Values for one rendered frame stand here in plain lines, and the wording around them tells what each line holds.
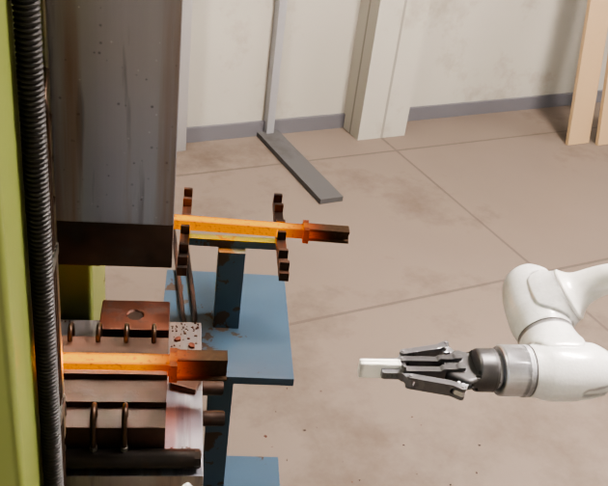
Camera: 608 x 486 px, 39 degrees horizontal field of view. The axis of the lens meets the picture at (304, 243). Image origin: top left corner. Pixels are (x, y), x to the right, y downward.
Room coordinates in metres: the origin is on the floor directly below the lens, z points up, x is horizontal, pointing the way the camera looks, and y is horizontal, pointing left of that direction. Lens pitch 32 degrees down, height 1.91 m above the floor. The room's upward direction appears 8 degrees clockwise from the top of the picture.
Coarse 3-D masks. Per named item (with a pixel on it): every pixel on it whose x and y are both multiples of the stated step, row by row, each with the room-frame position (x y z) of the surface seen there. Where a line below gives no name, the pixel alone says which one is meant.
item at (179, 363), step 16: (64, 352) 1.03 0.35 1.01; (80, 352) 1.03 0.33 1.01; (176, 352) 1.06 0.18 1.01; (192, 352) 1.06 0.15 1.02; (208, 352) 1.06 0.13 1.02; (224, 352) 1.07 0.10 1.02; (64, 368) 1.00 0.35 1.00; (80, 368) 1.01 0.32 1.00; (96, 368) 1.01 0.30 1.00; (112, 368) 1.02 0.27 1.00; (128, 368) 1.02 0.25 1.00; (144, 368) 1.03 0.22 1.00; (160, 368) 1.03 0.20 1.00; (176, 368) 1.03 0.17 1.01; (192, 368) 1.05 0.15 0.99; (208, 368) 1.05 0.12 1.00; (224, 368) 1.06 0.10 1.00
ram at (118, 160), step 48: (48, 0) 0.85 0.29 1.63; (96, 0) 0.86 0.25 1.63; (144, 0) 0.87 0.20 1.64; (48, 48) 0.85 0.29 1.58; (96, 48) 0.86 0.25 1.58; (144, 48) 0.87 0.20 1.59; (96, 96) 0.86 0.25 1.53; (144, 96) 0.87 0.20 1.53; (96, 144) 0.86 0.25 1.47; (144, 144) 0.87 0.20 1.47; (96, 192) 0.86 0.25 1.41; (144, 192) 0.87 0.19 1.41
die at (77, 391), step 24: (72, 384) 0.98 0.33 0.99; (96, 384) 0.99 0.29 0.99; (120, 384) 0.99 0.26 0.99; (144, 384) 1.00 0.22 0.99; (72, 408) 0.94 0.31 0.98; (120, 408) 0.95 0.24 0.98; (144, 408) 0.96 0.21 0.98; (72, 432) 0.90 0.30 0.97; (96, 432) 0.90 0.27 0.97; (120, 432) 0.91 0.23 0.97; (144, 432) 0.92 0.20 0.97
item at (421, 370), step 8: (408, 368) 1.10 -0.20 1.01; (416, 368) 1.11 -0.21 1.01; (424, 368) 1.11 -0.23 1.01; (432, 368) 1.11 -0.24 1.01; (440, 368) 1.11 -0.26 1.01; (448, 368) 1.11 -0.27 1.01; (456, 368) 1.11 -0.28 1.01; (464, 368) 1.12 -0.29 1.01; (432, 376) 1.11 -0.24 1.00; (440, 376) 1.11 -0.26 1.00
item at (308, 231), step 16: (176, 224) 1.57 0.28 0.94; (192, 224) 1.57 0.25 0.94; (208, 224) 1.58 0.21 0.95; (224, 224) 1.58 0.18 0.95; (240, 224) 1.59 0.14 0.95; (256, 224) 1.60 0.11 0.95; (272, 224) 1.61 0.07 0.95; (288, 224) 1.62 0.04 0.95; (304, 224) 1.62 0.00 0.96; (320, 224) 1.63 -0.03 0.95; (304, 240) 1.59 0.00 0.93; (320, 240) 1.61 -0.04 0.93; (336, 240) 1.61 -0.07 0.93
